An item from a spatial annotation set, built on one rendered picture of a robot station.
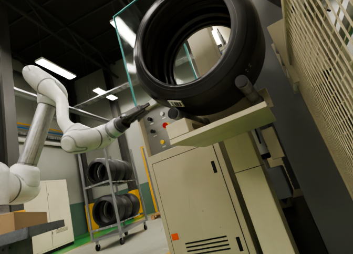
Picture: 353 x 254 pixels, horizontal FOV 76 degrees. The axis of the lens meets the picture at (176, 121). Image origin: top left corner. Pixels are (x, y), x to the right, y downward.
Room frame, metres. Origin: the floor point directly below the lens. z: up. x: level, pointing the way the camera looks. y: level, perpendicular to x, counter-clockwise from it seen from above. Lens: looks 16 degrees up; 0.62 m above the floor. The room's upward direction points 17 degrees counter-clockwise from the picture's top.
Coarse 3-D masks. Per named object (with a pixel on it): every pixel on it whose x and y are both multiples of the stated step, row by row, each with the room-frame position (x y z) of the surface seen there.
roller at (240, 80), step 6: (240, 78) 0.71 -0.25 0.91; (246, 78) 0.71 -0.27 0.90; (240, 84) 0.72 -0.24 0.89; (246, 84) 0.71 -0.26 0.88; (246, 90) 0.76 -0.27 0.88; (252, 90) 0.80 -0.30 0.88; (246, 96) 0.85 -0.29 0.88; (252, 96) 0.85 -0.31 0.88; (258, 96) 0.92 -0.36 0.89; (252, 102) 0.95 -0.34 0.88; (258, 102) 0.97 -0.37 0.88
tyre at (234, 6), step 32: (160, 0) 0.78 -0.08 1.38; (192, 0) 0.87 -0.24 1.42; (224, 0) 0.68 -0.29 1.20; (160, 32) 0.98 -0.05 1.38; (192, 32) 1.02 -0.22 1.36; (256, 32) 0.70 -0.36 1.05; (160, 64) 1.08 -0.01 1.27; (224, 64) 0.72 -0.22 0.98; (256, 64) 0.79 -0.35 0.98; (160, 96) 0.85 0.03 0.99; (192, 96) 0.79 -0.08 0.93; (224, 96) 0.80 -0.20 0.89
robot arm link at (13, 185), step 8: (0, 168) 1.04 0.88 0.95; (8, 168) 1.09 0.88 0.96; (0, 176) 1.03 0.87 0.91; (8, 176) 1.08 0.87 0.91; (0, 184) 1.03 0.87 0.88; (8, 184) 1.08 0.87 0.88; (16, 184) 1.13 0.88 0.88; (0, 192) 1.03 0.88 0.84; (8, 192) 1.08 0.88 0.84; (16, 192) 1.14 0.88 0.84; (0, 200) 1.03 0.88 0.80; (8, 200) 1.08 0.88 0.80
